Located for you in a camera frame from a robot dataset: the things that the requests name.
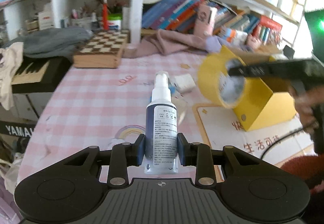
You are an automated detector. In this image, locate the white spray bottle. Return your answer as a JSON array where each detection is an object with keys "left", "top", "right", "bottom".
[{"left": 144, "top": 71, "right": 178, "bottom": 175}]

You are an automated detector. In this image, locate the yellow packing tape roll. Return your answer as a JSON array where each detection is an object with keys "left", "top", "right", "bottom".
[{"left": 197, "top": 47, "right": 246, "bottom": 109}]

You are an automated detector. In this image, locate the person's right hand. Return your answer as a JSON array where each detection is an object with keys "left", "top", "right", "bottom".
[{"left": 289, "top": 86, "right": 323, "bottom": 135}]

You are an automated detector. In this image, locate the yellow cardboard box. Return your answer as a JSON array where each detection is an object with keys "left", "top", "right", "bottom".
[{"left": 229, "top": 49, "right": 295, "bottom": 131}]

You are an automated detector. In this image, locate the pink pig figurine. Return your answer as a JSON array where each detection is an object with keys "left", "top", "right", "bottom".
[{"left": 246, "top": 35, "right": 262, "bottom": 50}]

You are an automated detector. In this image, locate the pink checkered tablecloth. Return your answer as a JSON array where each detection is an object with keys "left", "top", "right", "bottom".
[{"left": 17, "top": 43, "right": 315, "bottom": 184}]

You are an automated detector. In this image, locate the small orange blue box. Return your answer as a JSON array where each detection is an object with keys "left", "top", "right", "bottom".
[{"left": 218, "top": 26, "right": 248, "bottom": 43}]

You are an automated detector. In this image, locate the small white eraser block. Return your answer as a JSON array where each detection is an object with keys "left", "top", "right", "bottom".
[{"left": 174, "top": 74, "right": 196, "bottom": 93}]

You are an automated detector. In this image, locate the lavender cloth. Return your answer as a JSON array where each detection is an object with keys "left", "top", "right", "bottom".
[{"left": 205, "top": 36, "right": 253, "bottom": 53}]

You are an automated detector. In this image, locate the pink cartoon tumbler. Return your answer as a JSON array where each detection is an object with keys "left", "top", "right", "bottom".
[{"left": 193, "top": 4, "right": 217, "bottom": 39}]

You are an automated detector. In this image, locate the black Yamaha keyboard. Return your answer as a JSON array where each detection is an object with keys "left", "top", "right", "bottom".
[{"left": 12, "top": 57, "right": 71, "bottom": 94}]

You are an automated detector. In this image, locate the wooden chess board box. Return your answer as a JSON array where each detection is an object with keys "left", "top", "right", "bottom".
[{"left": 73, "top": 30, "right": 129, "bottom": 69}]

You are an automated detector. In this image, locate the pink folded cloth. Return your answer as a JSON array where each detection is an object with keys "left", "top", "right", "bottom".
[{"left": 123, "top": 30, "right": 207, "bottom": 59}]

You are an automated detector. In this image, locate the grey folded garment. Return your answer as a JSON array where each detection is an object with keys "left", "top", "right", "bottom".
[{"left": 4, "top": 26, "right": 92, "bottom": 61}]

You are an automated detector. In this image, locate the green lid white jar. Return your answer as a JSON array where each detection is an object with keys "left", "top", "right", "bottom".
[{"left": 108, "top": 13, "right": 123, "bottom": 31}]

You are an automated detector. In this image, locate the white printed shirt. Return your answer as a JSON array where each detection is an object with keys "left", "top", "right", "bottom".
[{"left": 1, "top": 42, "right": 24, "bottom": 110}]

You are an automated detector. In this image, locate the red bottle on shelf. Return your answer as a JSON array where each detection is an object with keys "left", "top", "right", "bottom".
[{"left": 102, "top": 3, "right": 109, "bottom": 30}]

